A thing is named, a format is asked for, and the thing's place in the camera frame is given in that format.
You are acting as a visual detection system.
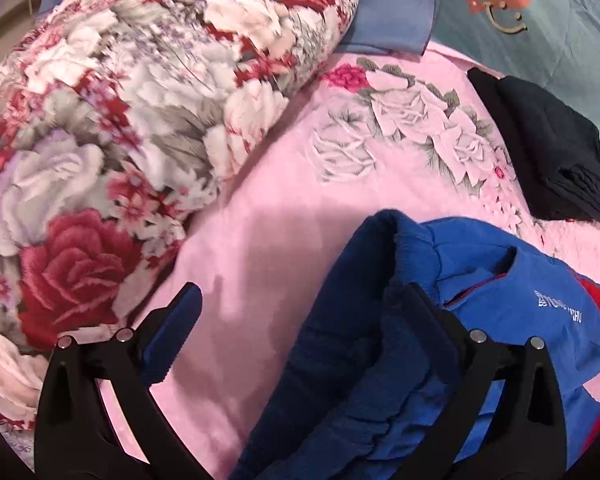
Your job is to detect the floral rolled quilt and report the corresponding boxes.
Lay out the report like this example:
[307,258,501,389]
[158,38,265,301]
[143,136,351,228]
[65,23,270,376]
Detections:
[0,0,362,471]

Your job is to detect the teal printed duvet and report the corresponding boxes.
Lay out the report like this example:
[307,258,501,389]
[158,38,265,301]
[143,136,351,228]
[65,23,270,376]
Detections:
[432,0,600,156]

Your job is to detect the blue pillow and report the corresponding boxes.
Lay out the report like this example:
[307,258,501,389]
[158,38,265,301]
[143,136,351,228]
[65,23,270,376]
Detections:
[35,0,438,56]

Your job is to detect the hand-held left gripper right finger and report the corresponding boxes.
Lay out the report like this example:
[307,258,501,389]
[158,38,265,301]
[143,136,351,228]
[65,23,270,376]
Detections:
[402,282,568,480]

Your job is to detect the pink floral bed sheet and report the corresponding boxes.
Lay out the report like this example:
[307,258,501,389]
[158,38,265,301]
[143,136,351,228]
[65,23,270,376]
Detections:
[100,42,600,480]

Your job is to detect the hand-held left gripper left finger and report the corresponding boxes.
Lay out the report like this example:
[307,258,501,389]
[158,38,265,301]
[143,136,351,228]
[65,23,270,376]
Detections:
[34,282,216,480]

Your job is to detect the black folded pants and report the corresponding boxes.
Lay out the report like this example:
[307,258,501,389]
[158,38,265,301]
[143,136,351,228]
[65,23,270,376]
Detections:
[466,66,600,228]

